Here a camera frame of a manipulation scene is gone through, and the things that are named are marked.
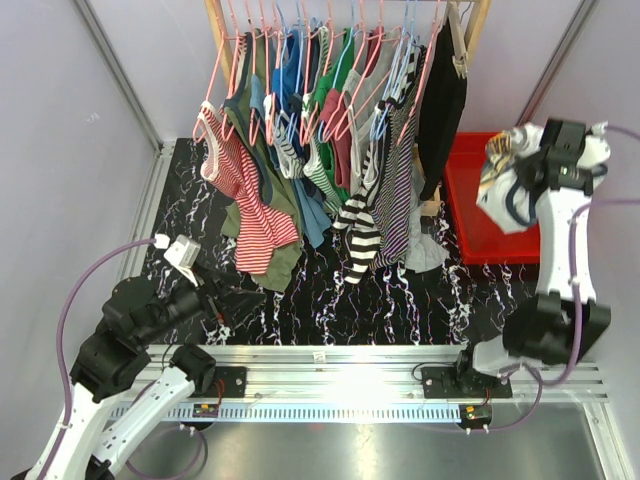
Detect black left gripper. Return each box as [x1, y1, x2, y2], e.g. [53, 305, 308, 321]
[136, 261, 266, 347]

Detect white navy-trimmed tank top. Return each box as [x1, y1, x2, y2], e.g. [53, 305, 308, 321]
[476, 123, 543, 235]

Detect purple black striped tank top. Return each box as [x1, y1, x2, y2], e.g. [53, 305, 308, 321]
[372, 99, 415, 270]

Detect pink wire hanger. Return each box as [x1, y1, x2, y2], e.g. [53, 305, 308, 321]
[397, 1, 442, 145]

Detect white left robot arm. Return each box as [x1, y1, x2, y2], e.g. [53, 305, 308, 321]
[17, 271, 266, 479]

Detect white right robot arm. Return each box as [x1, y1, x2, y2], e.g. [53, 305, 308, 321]
[452, 118, 611, 397]

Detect red white striped tank top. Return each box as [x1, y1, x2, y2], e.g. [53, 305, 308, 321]
[198, 101, 300, 276]

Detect light blue tank top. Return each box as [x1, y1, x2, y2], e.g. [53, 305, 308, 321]
[249, 74, 330, 248]

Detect black white wide-striped top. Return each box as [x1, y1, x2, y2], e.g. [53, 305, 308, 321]
[334, 46, 420, 284]

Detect green white striped tank top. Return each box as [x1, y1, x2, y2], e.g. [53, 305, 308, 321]
[302, 26, 343, 216]

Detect olive green tank top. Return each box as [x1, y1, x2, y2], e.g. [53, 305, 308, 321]
[223, 29, 302, 292]

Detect maroon tank top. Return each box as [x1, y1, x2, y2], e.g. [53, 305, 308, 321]
[319, 27, 384, 194]

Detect grey tank top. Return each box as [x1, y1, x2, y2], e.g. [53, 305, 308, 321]
[342, 34, 451, 274]

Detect red plastic bin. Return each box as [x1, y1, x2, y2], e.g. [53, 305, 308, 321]
[443, 132, 540, 265]

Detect black garment on rack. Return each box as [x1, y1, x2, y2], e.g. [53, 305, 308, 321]
[417, 21, 467, 201]

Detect wooden clothes rack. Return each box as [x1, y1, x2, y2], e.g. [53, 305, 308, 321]
[204, 0, 493, 221]

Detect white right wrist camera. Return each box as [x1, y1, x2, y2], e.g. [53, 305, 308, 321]
[578, 121, 611, 177]

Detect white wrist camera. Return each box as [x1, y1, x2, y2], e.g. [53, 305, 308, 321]
[153, 233, 201, 287]
[578, 121, 611, 177]

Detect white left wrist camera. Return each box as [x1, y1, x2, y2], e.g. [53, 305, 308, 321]
[153, 233, 201, 287]

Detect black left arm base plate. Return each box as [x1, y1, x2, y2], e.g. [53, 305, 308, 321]
[192, 366, 248, 399]

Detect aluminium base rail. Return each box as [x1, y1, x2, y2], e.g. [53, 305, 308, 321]
[124, 345, 610, 405]

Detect white slotted cable duct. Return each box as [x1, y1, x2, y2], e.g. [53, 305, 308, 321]
[161, 402, 461, 424]

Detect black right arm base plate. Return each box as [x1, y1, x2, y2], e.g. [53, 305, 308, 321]
[420, 366, 513, 400]

